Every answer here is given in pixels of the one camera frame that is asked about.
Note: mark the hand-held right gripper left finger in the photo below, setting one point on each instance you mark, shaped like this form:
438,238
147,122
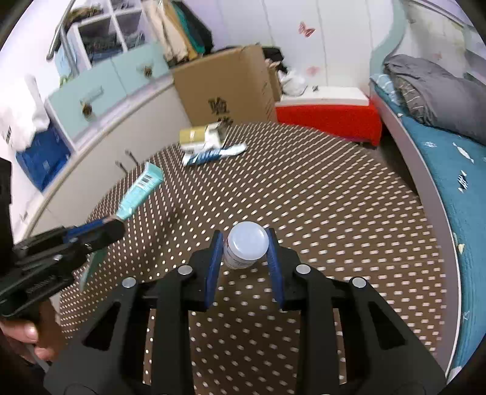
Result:
212,266

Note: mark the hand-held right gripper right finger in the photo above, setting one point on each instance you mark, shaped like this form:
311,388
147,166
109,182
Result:
275,266

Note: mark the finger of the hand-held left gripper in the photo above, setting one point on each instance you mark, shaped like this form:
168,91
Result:
110,232
79,231

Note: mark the white lidded jar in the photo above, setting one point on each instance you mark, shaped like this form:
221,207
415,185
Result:
246,243

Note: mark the teal tube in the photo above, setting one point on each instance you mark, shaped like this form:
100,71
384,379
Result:
142,186

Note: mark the person's left hand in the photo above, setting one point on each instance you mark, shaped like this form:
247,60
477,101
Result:
26,334

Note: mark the blue bag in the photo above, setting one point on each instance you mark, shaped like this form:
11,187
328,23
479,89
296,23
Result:
41,159

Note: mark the brown dotted tablecloth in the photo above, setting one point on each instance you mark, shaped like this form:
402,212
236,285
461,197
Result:
322,190

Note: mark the white blue toothpaste tube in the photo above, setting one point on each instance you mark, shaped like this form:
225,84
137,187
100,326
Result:
212,154

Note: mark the yellow white carton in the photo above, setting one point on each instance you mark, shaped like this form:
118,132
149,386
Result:
193,136

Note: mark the red fabric bench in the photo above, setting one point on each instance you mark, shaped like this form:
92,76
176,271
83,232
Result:
330,119

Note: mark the teal drawer cabinet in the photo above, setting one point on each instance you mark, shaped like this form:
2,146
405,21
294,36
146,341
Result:
114,76

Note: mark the white bench cushion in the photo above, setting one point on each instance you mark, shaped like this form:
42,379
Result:
326,95

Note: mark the large cardboard box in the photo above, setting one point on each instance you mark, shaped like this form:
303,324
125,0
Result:
224,83

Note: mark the small cardboard box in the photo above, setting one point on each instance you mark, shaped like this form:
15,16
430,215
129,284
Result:
274,81

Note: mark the white plastic bag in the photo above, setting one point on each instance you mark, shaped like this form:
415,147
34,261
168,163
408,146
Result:
294,81

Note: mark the white cubby shelf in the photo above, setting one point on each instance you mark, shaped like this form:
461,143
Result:
106,34

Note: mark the pale pink butterfly sticker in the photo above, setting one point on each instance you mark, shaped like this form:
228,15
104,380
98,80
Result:
312,70

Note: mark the bed with blue cover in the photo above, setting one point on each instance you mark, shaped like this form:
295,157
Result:
467,209

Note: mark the metal pole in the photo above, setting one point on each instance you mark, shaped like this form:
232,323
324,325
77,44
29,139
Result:
60,30

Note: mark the light blue patterned pillow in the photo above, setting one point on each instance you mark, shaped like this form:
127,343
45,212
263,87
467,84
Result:
387,91

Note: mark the black bag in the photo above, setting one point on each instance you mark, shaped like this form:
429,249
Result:
274,55

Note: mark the stack of folded clothes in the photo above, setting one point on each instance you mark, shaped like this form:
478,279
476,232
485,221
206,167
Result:
178,30

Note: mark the white wardrobe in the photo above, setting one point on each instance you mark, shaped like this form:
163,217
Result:
341,45

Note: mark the grey pillow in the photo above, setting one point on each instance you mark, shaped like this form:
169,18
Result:
436,91

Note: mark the pale green headboard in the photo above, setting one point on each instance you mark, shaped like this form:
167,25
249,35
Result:
395,34

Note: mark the white bed frame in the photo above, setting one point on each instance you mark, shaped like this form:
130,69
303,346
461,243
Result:
429,182

